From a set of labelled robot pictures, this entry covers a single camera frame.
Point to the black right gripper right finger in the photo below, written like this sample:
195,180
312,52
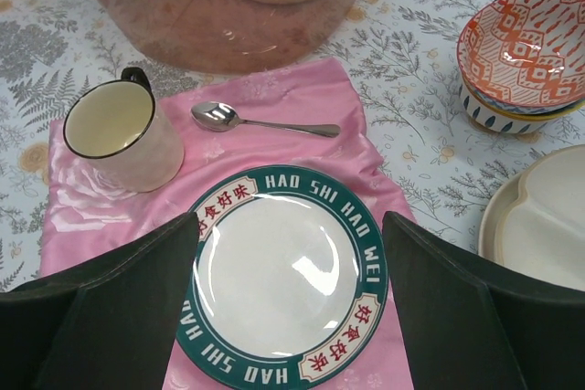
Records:
468,323

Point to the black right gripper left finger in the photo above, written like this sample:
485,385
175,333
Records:
107,323

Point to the cream divided plate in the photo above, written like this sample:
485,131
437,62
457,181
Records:
534,223

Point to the pink translucent plastic bin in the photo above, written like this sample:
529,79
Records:
226,36

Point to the green rimmed white plate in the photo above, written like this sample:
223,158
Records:
289,282

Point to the cream enamel mug black rim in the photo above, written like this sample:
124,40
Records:
122,132

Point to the silver spoon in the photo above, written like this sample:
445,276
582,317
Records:
221,117

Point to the pink satin cloth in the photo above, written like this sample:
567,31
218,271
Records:
86,216

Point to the red patterned bowl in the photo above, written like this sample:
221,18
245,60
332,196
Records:
526,53

